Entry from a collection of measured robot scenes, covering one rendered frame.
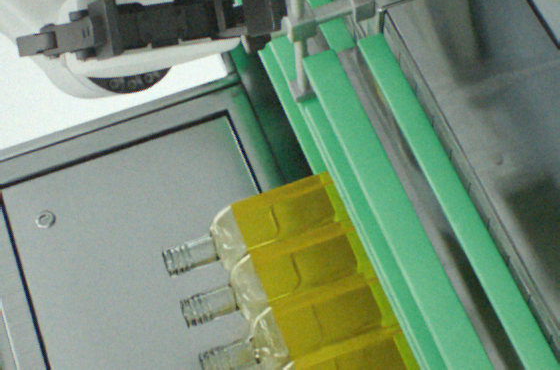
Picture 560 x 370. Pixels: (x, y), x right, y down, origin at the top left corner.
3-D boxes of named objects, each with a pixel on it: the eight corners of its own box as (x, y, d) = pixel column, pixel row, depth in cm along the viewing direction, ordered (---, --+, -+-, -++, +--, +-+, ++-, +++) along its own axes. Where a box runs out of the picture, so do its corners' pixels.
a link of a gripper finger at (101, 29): (34, 15, 71) (56, 3, 64) (89, 7, 72) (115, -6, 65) (44, 70, 71) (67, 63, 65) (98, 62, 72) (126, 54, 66)
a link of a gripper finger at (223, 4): (167, 3, 76) (188, -6, 71) (240, -8, 78) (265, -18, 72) (175, 48, 77) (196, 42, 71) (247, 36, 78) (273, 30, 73)
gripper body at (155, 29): (36, -7, 81) (69, -29, 71) (182, -27, 85) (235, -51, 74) (56, 106, 82) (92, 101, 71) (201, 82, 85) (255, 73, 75)
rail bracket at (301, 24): (363, 59, 125) (247, 97, 123) (363, -57, 111) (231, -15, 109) (374, 81, 123) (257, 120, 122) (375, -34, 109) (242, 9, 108)
